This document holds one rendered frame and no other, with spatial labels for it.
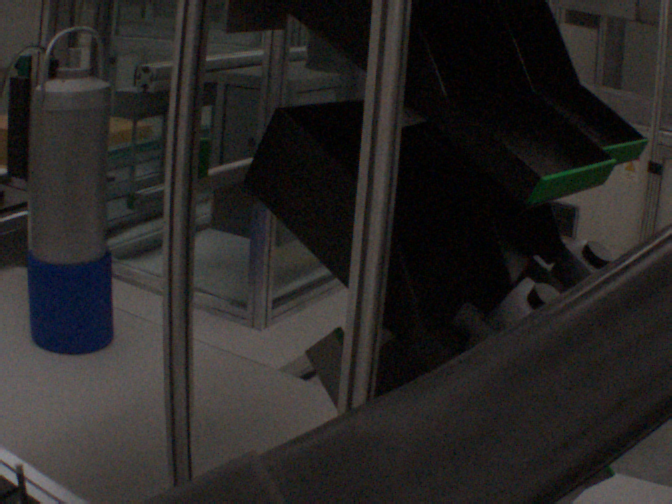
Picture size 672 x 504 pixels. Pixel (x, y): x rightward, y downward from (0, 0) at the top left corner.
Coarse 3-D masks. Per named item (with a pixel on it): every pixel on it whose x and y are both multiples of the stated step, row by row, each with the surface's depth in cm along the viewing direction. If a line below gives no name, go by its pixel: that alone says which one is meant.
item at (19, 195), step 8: (0, 184) 184; (0, 192) 178; (8, 192) 186; (16, 192) 186; (24, 192) 186; (0, 200) 179; (8, 200) 180; (16, 200) 180; (24, 200) 180; (0, 208) 173; (8, 208) 175; (16, 208) 177
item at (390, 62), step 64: (192, 0) 63; (384, 0) 56; (192, 64) 65; (384, 64) 57; (192, 128) 68; (384, 128) 58; (192, 192) 69; (384, 192) 59; (192, 256) 71; (384, 256) 61; (192, 320) 73; (192, 384) 75; (192, 448) 77
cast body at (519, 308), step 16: (528, 288) 64; (544, 288) 63; (464, 304) 67; (512, 304) 62; (528, 304) 62; (464, 320) 67; (480, 320) 66; (496, 320) 63; (512, 320) 62; (480, 336) 64
